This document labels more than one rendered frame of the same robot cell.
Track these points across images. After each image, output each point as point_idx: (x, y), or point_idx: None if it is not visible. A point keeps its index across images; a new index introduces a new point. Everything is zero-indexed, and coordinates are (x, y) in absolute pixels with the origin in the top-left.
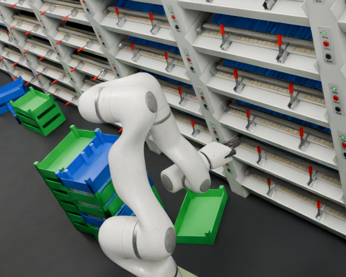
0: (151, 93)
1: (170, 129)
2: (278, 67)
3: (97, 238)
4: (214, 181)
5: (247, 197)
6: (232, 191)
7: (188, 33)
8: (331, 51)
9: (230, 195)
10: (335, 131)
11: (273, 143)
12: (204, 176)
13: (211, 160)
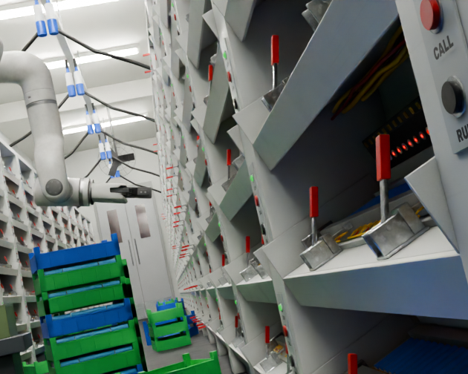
0: None
1: (41, 117)
2: (188, 91)
3: (48, 366)
4: (229, 366)
5: (238, 373)
6: (232, 371)
7: (180, 108)
8: (177, 24)
9: (225, 373)
10: None
11: (212, 225)
12: (53, 174)
13: (92, 185)
